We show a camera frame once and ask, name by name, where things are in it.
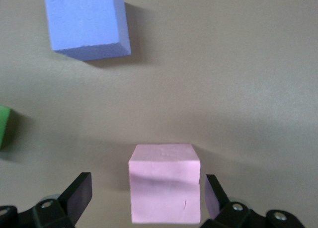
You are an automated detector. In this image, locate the pink foam block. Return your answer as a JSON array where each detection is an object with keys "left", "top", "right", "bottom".
[{"left": 128, "top": 143, "right": 201, "bottom": 224}]

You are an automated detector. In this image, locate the green foam block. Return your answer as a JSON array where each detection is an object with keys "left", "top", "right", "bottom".
[{"left": 0, "top": 105, "right": 12, "bottom": 151}]

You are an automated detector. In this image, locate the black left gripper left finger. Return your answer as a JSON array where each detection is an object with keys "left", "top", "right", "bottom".
[{"left": 0, "top": 172, "right": 93, "bottom": 228}]

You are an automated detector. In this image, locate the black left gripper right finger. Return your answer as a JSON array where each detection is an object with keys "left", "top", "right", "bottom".
[{"left": 198, "top": 174, "right": 305, "bottom": 228}]

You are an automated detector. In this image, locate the purple foam block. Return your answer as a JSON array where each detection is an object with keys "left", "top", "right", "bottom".
[{"left": 42, "top": 0, "right": 132, "bottom": 62}]

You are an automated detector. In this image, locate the brown table cover mat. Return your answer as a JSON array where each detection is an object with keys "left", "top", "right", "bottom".
[{"left": 0, "top": 0, "right": 318, "bottom": 228}]

